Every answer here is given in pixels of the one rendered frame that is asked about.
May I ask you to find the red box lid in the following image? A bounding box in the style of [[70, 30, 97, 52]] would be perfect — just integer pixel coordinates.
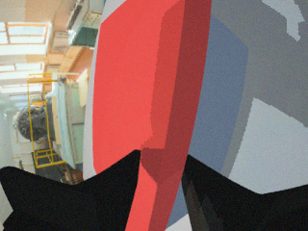
[[92, 0, 212, 231]]

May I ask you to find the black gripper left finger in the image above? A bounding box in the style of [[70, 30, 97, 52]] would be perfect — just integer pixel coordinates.
[[0, 149, 141, 231]]

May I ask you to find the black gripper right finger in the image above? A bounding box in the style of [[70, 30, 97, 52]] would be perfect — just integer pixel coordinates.
[[181, 154, 308, 231]]

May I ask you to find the light blue open box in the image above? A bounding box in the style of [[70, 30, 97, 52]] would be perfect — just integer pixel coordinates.
[[166, 14, 249, 228]]

